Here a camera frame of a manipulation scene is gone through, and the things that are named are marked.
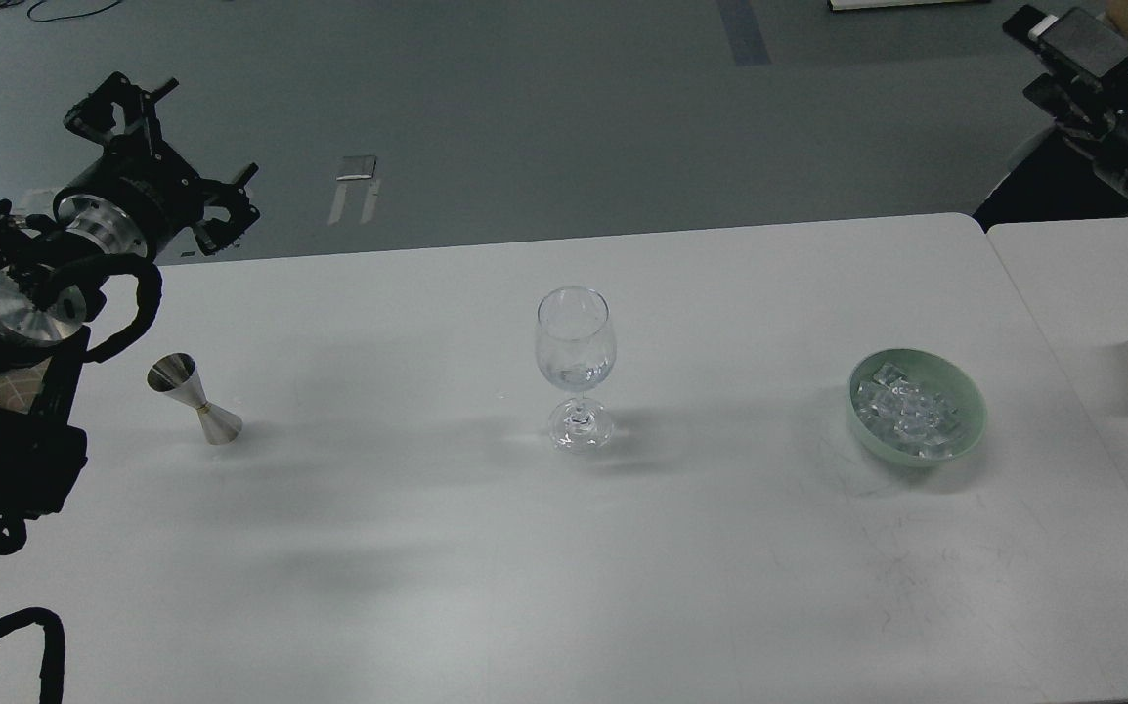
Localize green bowl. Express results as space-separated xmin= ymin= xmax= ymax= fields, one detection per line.
xmin=846 ymin=347 xmax=988 ymax=469

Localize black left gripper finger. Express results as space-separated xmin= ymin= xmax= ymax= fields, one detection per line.
xmin=190 ymin=162 xmax=259 ymax=257
xmin=63 ymin=72 xmax=180 ymax=171

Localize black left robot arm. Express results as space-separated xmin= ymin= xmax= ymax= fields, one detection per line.
xmin=0 ymin=72 xmax=259 ymax=703

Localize steel double jigger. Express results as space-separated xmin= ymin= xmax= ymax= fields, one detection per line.
xmin=146 ymin=353 xmax=243 ymax=445

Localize clear wine glass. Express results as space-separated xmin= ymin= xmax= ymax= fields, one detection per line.
xmin=536 ymin=285 xmax=617 ymax=452

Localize person in white shirt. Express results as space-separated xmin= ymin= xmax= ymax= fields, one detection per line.
xmin=973 ymin=1 xmax=1128 ymax=229

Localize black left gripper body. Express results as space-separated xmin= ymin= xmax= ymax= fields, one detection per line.
xmin=52 ymin=147 xmax=208 ymax=259

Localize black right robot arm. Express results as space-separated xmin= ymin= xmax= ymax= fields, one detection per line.
xmin=1002 ymin=5 xmax=1128 ymax=199

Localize clear ice cubes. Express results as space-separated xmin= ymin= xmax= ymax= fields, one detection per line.
xmin=851 ymin=362 xmax=964 ymax=459

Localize metal floor plate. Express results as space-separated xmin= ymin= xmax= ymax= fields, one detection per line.
xmin=335 ymin=153 xmax=379 ymax=182

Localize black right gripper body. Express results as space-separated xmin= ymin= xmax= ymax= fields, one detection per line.
xmin=1002 ymin=5 xmax=1128 ymax=98

